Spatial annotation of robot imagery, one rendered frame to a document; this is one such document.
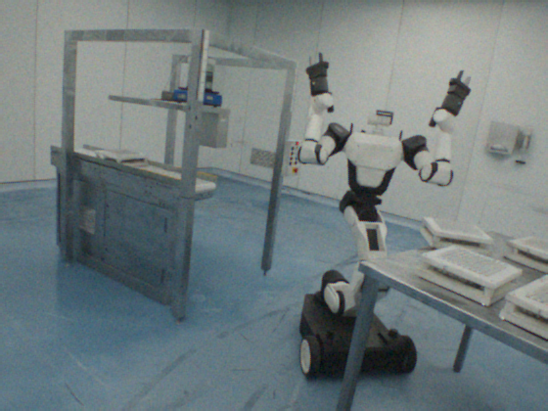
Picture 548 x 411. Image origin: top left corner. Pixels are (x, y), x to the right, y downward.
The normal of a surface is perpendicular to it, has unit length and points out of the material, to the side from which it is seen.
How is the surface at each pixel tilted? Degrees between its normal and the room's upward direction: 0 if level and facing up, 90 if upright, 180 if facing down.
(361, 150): 90
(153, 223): 90
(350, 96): 90
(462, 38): 90
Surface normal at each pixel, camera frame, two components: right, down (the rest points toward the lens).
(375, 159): -0.21, 0.21
